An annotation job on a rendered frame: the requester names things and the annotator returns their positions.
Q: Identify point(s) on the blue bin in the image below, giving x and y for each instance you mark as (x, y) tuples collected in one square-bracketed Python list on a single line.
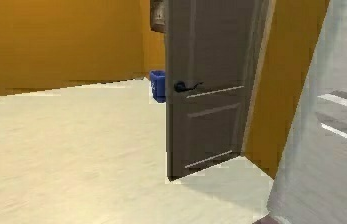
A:
[(158, 85)]

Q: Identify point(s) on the grey panelled room door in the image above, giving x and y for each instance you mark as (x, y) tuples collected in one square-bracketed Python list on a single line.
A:
[(211, 50)]

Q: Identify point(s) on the framed wall picture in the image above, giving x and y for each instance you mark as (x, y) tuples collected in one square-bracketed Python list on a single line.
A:
[(158, 15)]

